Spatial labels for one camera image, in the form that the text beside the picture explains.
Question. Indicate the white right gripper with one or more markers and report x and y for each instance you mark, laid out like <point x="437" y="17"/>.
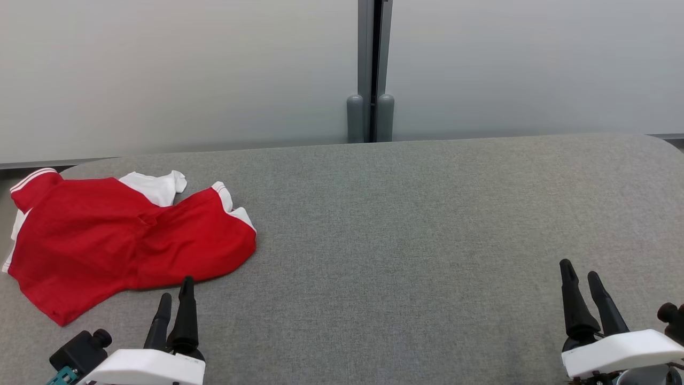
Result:
<point x="625" y="353"/>

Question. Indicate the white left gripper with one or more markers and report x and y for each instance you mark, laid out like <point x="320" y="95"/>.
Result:
<point x="149" y="369"/>

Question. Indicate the red shirt white striped sleeves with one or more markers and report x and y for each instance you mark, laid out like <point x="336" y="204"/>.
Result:
<point x="155" y="187"/>

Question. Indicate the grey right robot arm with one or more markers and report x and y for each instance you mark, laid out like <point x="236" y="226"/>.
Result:
<point x="644" y="377"/>

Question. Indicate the grey fabric upholstered bench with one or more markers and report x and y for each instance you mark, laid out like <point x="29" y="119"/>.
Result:
<point x="406" y="240"/>

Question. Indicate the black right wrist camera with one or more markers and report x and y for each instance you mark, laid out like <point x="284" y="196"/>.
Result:
<point x="672" y="318"/>

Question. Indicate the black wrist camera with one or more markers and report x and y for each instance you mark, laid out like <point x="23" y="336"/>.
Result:
<point x="672" y="318"/>
<point x="80" y="353"/>

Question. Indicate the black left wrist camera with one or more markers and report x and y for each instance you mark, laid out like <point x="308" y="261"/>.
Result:
<point x="80" y="353"/>

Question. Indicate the grey wall baseboard strip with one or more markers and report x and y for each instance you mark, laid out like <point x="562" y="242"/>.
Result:
<point x="668" y="137"/>
<point x="53" y="162"/>

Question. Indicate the grey cylindrical post bumper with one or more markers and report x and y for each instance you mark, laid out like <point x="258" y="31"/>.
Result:
<point x="386" y="117"/>
<point x="355" y="120"/>

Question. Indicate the grey metal partition post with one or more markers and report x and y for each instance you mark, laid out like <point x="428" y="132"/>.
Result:
<point x="366" y="53"/>

